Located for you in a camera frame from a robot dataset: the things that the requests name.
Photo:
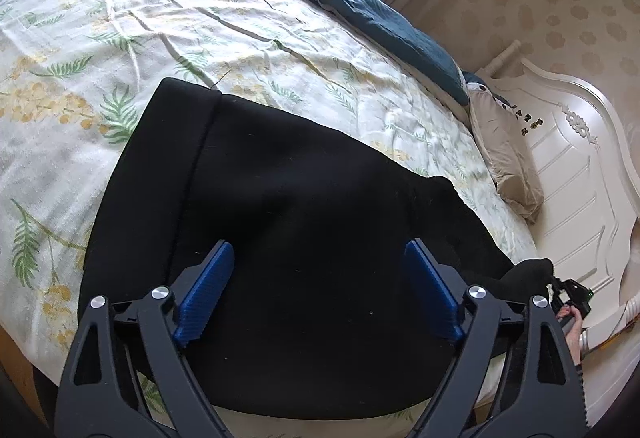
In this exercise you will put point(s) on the black and white pillow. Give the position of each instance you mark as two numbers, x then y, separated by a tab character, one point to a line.
487	93

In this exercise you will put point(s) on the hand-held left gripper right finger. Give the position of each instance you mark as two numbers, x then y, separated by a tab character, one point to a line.
432	290

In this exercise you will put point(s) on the floral leaf print bedsheet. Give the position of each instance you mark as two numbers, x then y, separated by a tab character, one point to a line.
150	18

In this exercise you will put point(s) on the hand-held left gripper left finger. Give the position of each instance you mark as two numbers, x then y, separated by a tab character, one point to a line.
207	288

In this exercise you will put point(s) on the black pants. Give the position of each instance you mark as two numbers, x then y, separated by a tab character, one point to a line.
300	198

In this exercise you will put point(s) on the dark teal blanket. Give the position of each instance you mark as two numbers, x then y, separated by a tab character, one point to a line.
360	3

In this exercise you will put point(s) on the person's right hand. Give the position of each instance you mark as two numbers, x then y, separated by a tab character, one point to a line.
572	328

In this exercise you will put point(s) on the white carved headboard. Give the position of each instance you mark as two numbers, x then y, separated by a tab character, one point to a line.
575	178

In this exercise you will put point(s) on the beige pillow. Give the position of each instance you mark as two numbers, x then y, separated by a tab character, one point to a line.
507	158

